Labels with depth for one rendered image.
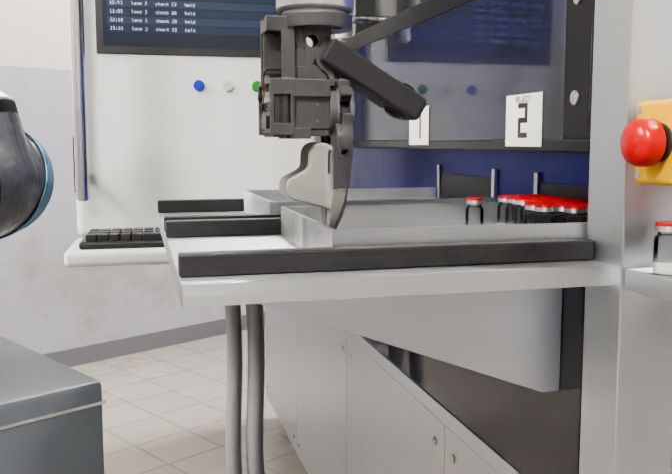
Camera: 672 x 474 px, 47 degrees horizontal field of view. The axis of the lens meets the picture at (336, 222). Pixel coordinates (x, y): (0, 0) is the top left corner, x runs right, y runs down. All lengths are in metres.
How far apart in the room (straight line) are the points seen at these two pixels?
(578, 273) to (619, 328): 0.06
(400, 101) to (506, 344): 0.28
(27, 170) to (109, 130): 0.81
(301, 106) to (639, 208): 0.33
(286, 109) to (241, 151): 0.92
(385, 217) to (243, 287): 0.38
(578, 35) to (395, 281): 0.32
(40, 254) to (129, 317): 0.53
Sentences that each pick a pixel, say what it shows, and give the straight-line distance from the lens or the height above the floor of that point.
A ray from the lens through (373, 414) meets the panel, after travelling 1.55.
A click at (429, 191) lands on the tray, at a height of 0.91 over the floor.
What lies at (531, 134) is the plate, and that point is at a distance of 0.91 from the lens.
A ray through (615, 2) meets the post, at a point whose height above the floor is 1.12.
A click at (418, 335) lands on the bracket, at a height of 0.80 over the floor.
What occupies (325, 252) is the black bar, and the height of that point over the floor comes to 0.90.
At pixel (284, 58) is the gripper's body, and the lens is 0.75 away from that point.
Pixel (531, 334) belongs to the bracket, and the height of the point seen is 0.79.
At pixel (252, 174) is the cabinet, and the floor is 0.93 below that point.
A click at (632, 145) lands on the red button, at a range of 0.69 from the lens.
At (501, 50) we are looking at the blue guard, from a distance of 0.99.
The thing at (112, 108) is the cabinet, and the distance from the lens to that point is 1.64.
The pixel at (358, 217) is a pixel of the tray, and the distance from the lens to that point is 0.99.
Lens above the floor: 1.00
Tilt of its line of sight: 6 degrees down
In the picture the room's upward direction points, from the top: straight up
